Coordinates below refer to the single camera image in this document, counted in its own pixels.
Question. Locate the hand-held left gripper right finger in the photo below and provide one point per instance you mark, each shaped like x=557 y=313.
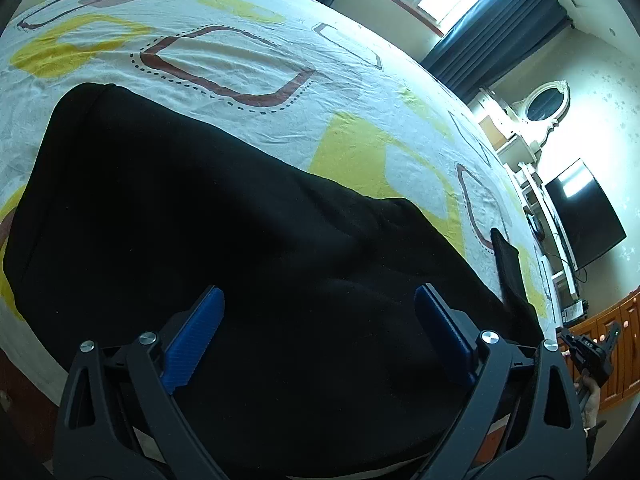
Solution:
x=442 y=335

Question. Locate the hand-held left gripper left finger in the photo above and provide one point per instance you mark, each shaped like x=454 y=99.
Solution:
x=195 y=332

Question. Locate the black pants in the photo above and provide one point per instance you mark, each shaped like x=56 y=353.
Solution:
x=225 y=240

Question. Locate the person's right hand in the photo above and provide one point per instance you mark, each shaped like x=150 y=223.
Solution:
x=589 y=402

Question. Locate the wooden cabinet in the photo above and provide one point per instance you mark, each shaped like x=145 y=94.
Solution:
x=617 y=350

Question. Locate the black flat television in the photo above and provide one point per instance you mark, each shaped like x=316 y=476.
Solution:
x=585 y=215

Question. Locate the white television cabinet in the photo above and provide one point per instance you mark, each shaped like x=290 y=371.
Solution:
x=540 y=210

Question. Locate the bed with patterned sheet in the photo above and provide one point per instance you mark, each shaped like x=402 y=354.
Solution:
x=225 y=60

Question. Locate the oval mirror white frame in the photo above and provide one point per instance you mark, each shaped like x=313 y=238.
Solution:
x=542 y=105

